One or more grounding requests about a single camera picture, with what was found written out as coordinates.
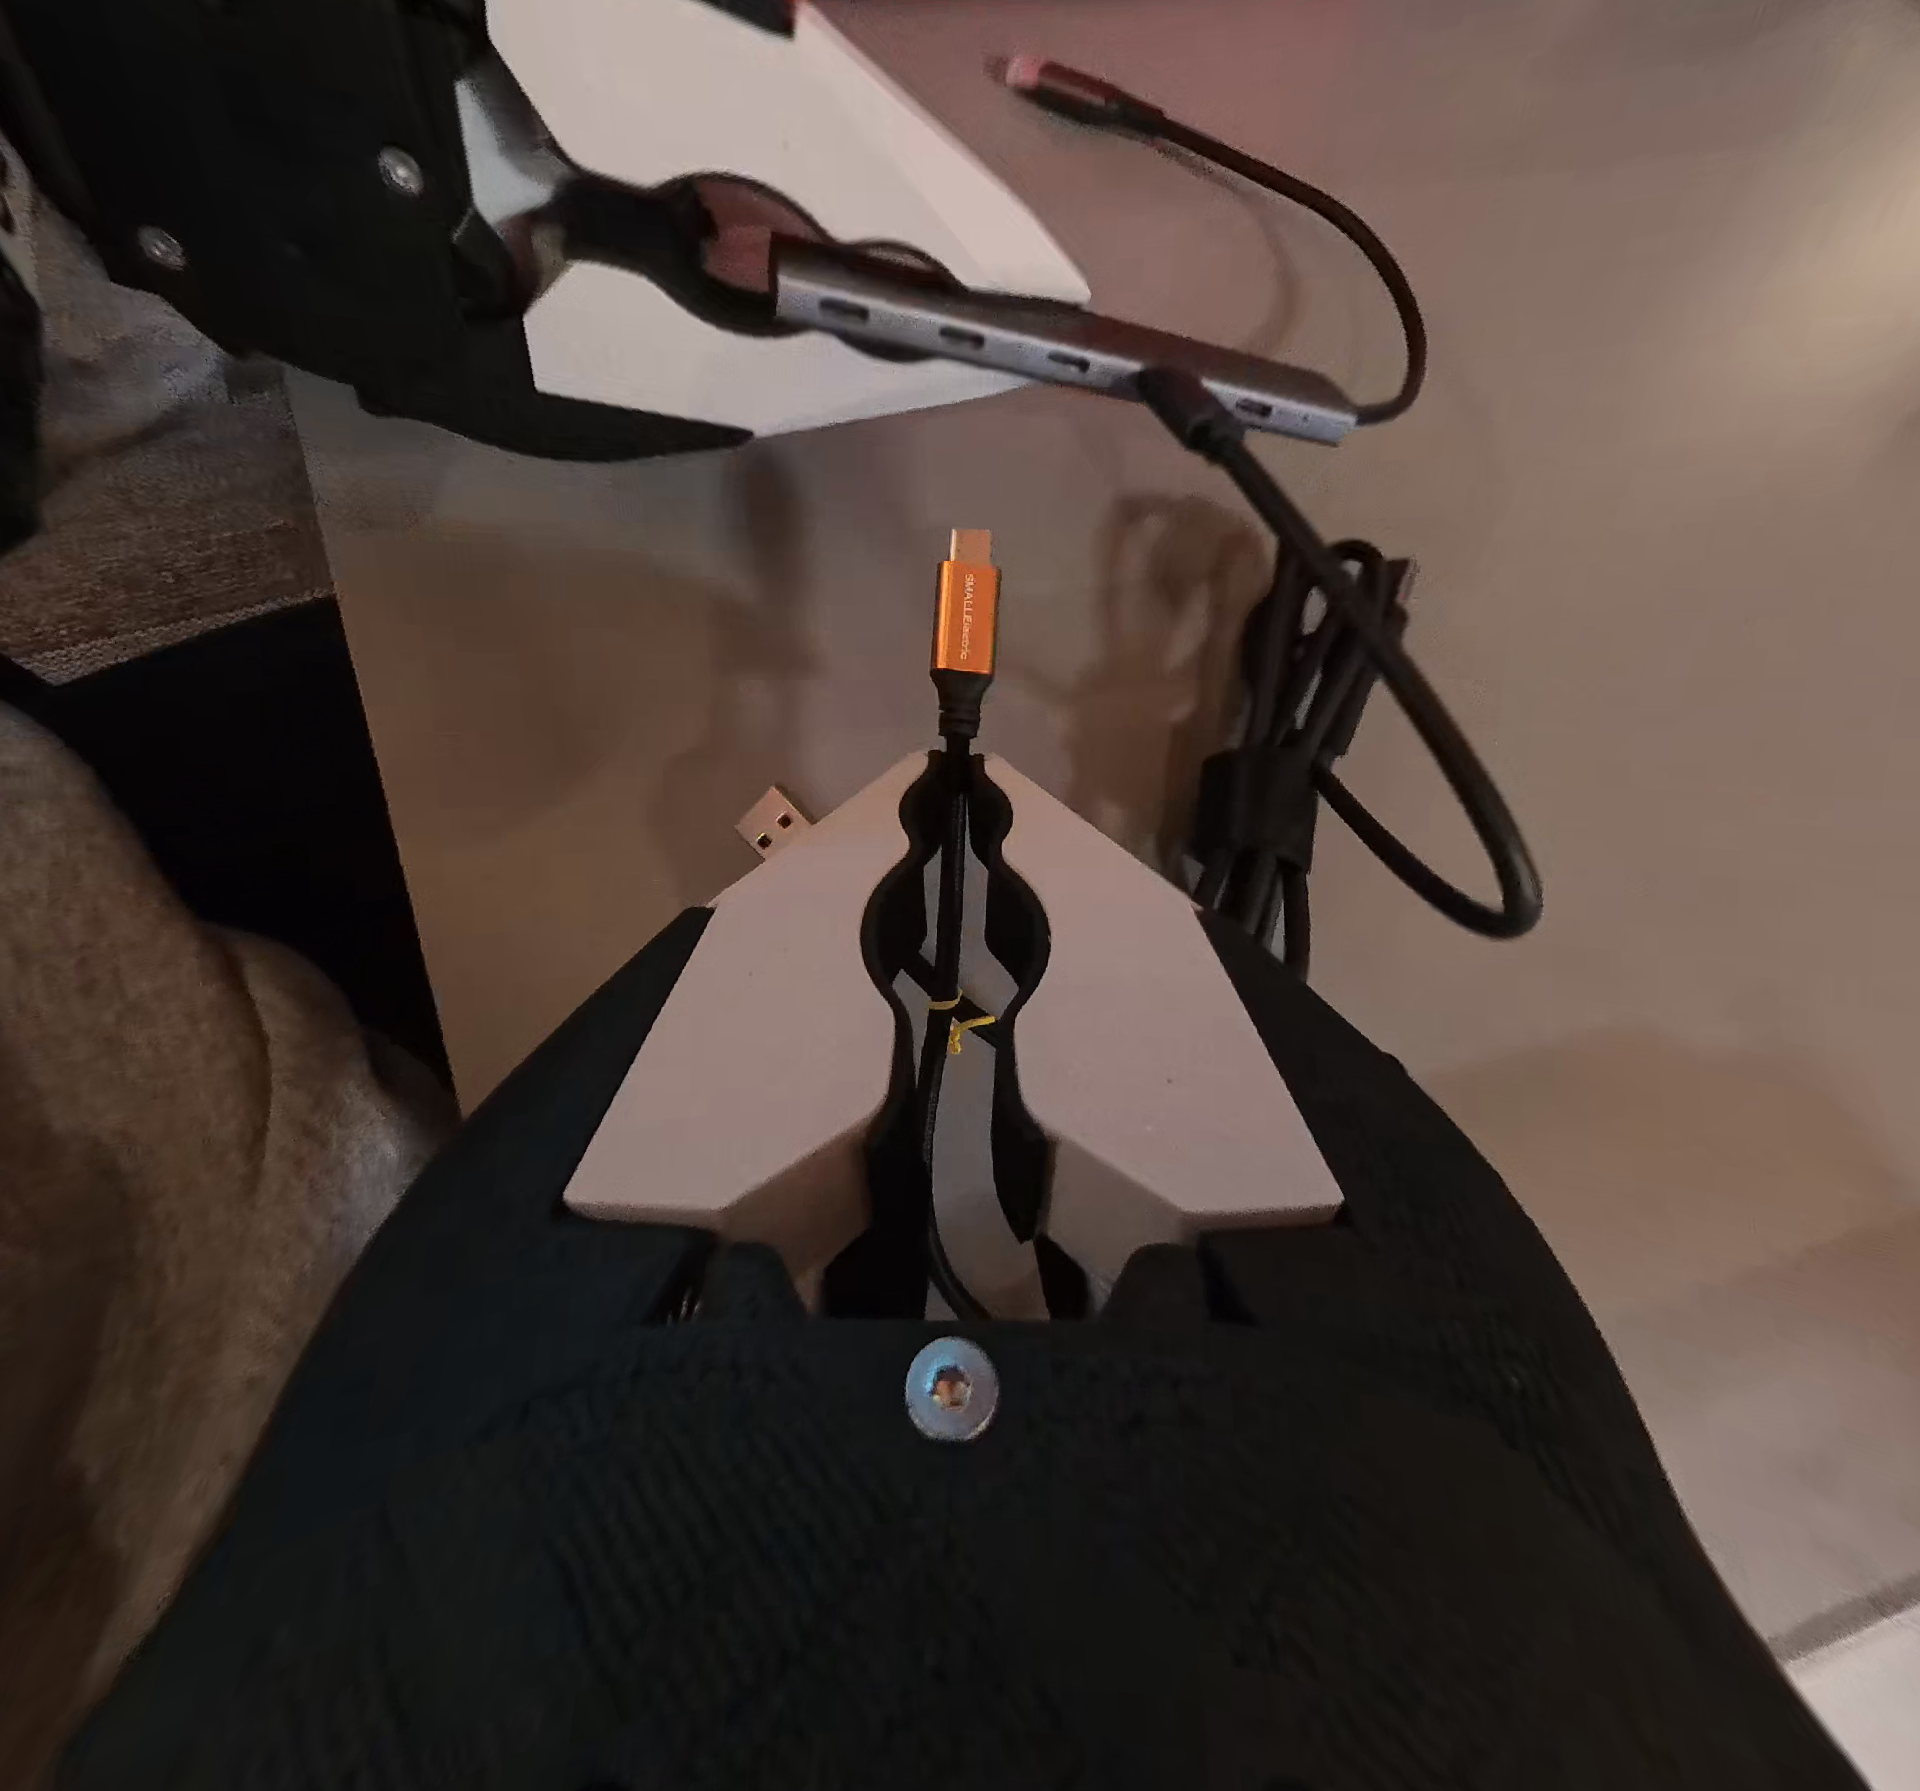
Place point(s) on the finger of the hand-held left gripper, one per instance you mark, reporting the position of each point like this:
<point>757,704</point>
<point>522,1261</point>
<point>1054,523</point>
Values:
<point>675,358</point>
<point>750,112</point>

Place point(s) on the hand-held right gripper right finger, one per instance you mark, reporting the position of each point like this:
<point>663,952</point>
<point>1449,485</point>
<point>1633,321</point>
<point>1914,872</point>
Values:
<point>1187,1071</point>

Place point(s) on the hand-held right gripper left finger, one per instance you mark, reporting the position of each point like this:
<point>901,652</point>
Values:
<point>722,1071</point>

